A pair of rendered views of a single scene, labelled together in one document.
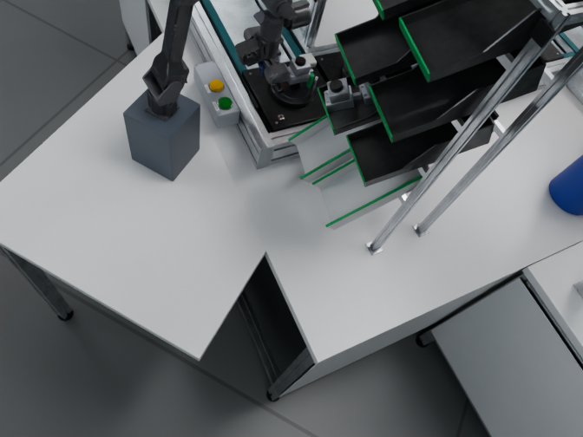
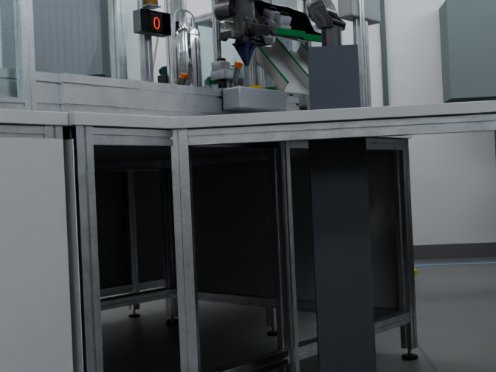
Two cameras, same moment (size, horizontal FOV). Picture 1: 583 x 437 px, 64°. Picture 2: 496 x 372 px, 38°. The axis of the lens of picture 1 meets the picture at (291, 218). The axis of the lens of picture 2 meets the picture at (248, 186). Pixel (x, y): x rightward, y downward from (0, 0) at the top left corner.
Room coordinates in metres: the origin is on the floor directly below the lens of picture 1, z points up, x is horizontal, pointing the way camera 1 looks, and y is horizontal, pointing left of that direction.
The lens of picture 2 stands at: (1.14, 2.46, 0.67)
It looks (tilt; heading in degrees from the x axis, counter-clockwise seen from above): 0 degrees down; 266
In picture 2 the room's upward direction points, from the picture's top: 3 degrees counter-clockwise
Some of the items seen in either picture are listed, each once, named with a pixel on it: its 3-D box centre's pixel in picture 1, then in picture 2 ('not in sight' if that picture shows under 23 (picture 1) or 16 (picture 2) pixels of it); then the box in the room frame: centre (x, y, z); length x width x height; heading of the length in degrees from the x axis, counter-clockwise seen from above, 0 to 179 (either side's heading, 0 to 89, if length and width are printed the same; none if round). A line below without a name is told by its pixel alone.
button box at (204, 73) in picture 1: (216, 94); (255, 100); (0.95, 0.35, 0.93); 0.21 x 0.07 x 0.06; 44
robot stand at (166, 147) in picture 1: (164, 133); (333, 84); (0.73, 0.41, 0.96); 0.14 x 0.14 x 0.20; 81
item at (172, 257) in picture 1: (180, 165); (334, 125); (0.72, 0.36, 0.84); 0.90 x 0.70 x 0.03; 171
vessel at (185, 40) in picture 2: not in sight; (186, 50); (1.15, -0.86, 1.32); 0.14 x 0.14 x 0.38
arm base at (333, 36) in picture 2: (162, 101); (331, 40); (0.73, 0.41, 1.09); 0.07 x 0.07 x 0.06; 81
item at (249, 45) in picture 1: (250, 51); (259, 27); (0.92, 0.25, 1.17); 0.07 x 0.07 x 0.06; 41
